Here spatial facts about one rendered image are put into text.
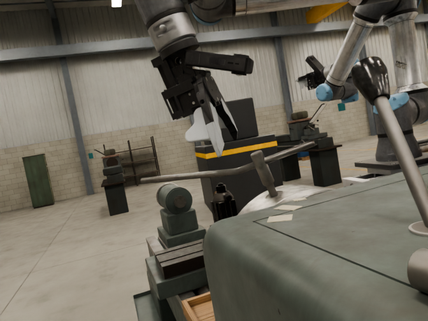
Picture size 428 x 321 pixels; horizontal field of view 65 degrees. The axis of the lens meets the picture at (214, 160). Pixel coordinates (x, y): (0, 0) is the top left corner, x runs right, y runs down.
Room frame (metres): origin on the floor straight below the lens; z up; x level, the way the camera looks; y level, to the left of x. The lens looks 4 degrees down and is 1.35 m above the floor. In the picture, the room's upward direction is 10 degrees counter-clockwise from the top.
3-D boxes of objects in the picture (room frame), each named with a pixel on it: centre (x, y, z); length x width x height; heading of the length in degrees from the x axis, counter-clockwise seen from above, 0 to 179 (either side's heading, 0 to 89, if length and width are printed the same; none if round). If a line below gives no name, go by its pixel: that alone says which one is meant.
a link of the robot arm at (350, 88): (1.51, -0.64, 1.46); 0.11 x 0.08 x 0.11; 120
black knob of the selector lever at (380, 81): (0.33, -0.17, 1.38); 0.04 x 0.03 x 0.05; 18
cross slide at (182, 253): (1.23, 0.05, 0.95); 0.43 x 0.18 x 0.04; 108
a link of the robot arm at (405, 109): (1.23, -0.68, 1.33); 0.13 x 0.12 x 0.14; 120
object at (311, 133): (7.70, -2.07, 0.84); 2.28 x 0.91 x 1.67; 17
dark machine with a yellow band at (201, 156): (6.35, -0.36, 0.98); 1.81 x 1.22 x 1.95; 8
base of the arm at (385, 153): (1.22, -0.67, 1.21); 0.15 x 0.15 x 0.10
